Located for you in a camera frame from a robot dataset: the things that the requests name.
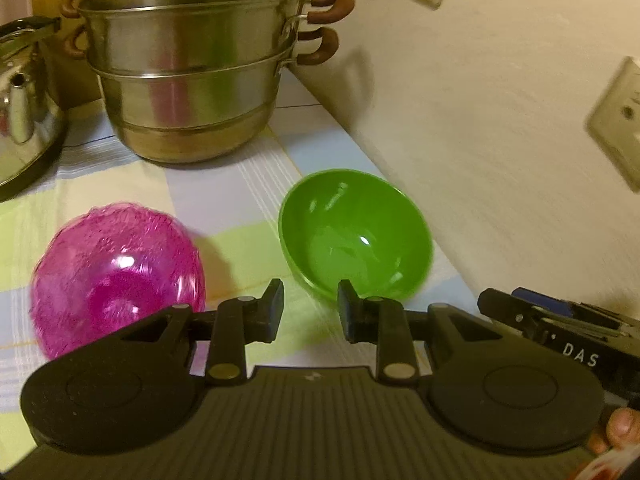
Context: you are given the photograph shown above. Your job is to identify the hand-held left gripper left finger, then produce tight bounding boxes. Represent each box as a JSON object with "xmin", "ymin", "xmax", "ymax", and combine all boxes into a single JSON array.
[{"xmin": 120, "ymin": 278, "xmax": 286, "ymax": 387}]

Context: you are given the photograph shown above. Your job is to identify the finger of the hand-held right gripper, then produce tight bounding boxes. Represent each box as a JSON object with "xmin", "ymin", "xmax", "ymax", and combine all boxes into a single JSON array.
[
  {"xmin": 477, "ymin": 288, "xmax": 551, "ymax": 343},
  {"xmin": 511, "ymin": 287, "xmax": 637, "ymax": 335}
]

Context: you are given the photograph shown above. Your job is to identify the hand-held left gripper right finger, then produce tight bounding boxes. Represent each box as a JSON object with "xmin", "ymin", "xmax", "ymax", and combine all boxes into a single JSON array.
[{"xmin": 337, "ymin": 280, "xmax": 506, "ymax": 386}]

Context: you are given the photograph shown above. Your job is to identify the small green plastic bowl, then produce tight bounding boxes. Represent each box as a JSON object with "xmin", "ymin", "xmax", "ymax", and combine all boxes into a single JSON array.
[{"xmin": 278, "ymin": 169, "xmax": 433, "ymax": 303}]

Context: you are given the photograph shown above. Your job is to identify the person's right hand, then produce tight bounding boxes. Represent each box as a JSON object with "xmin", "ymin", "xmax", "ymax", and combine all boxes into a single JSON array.
[{"xmin": 587, "ymin": 406, "xmax": 640, "ymax": 456}]

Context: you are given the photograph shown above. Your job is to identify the red and white cloth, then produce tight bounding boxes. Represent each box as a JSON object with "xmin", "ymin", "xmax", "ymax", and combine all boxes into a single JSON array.
[{"xmin": 575, "ymin": 445, "xmax": 640, "ymax": 480}]

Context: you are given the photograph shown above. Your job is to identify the checked pastel tablecloth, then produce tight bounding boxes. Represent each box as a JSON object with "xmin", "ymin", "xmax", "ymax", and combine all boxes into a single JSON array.
[{"xmin": 0, "ymin": 105, "xmax": 481, "ymax": 466}]

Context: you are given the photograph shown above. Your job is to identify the stainless steel steamer pot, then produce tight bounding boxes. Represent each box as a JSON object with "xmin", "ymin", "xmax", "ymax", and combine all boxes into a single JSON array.
[{"xmin": 60, "ymin": 0, "xmax": 356, "ymax": 165}]

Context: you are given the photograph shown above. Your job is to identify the stainless steel kettle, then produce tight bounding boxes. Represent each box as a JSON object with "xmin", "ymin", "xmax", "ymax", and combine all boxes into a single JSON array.
[{"xmin": 0, "ymin": 16, "xmax": 71, "ymax": 203}]

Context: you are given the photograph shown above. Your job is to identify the beige wall socket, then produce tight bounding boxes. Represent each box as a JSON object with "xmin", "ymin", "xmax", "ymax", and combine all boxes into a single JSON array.
[{"xmin": 586, "ymin": 57, "xmax": 640, "ymax": 191}]

